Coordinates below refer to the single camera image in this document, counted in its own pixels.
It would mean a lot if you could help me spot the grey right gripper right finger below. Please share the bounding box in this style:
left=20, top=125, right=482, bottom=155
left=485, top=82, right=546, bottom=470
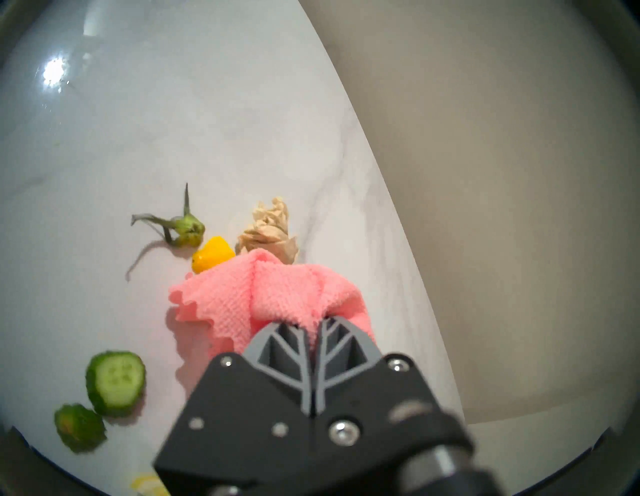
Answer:
left=314, top=316, right=474, bottom=472

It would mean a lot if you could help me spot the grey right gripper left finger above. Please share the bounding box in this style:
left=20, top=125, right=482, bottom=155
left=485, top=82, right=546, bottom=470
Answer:
left=154, top=323, right=314, bottom=489

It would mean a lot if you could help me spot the pink waffle cleaning cloth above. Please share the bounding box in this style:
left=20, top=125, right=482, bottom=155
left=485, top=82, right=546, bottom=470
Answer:
left=168, top=248, right=376, bottom=358

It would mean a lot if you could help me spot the yellow lemon wedge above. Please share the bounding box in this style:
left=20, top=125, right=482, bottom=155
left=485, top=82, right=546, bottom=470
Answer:
left=131, top=474, right=168, bottom=496

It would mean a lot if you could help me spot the green cucumber slice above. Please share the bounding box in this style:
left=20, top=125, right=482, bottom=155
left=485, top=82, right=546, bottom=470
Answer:
left=85, top=351, right=147, bottom=417

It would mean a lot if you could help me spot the dark green cucumber end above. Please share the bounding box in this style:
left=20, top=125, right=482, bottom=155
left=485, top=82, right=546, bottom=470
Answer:
left=54, top=403, right=107, bottom=453

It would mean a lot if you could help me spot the crumpled beige paper tissue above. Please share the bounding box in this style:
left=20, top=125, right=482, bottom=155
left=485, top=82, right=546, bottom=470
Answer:
left=235, top=196, right=299, bottom=265

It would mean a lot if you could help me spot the green stem sprig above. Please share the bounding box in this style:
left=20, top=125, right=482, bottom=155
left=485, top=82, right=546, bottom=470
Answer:
left=131, top=183, right=206, bottom=249

